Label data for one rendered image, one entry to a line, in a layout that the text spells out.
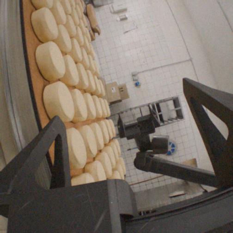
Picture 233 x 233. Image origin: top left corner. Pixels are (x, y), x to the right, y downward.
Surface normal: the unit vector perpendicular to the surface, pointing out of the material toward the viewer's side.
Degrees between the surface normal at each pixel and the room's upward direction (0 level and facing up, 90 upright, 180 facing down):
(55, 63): 0
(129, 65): 90
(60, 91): 0
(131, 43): 90
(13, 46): 90
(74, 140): 0
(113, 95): 91
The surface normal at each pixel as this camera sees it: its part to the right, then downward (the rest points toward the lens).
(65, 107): 0.96, -0.26
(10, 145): -0.11, 0.00
